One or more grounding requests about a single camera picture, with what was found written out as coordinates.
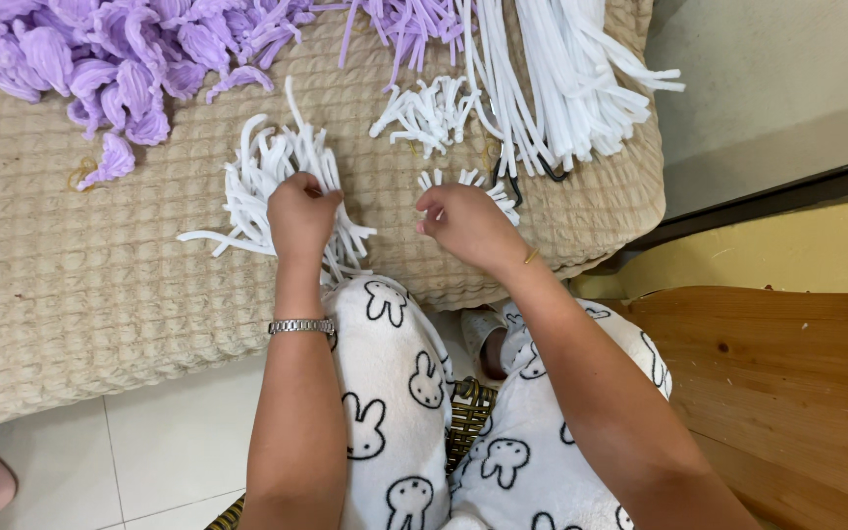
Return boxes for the pile of white pipe-cleaner strips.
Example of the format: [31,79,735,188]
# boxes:
[177,76,378,287]

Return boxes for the beige quilted mattress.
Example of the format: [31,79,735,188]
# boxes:
[0,0,667,435]

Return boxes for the silver metal wristwatch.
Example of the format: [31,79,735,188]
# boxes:
[268,317,337,337]

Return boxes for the heap of bent white pipe-cleaner bits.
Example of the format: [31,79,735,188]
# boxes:
[369,75,482,160]

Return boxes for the white rabbit-print fleece trousers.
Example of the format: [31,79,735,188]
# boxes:
[319,275,674,530]

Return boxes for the bundle of purple pipe cleaners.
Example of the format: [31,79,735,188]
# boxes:
[314,0,478,93]

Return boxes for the brown wooden furniture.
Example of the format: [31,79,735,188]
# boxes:
[595,286,848,530]

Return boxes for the yellow rubber band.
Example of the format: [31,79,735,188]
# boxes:
[66,155,101,194]

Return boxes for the person's right hand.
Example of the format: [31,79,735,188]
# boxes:
[415,183,530,273]

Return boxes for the black-handled scissors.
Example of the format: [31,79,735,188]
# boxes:
[489,103,571,209]

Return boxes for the white patterned slipper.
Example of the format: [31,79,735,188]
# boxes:
[459,305,511,384]

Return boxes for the bundle of long white pipe cleaners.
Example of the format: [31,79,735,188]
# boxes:
[461,0,687,180]

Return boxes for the yellow painted board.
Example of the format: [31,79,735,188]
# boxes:
[570,193,848,301]

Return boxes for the pile of purple chenille flowers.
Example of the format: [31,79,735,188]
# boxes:
[0,0,316,192]

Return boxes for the person's left hand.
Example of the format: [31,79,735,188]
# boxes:
[267,172,345,264]

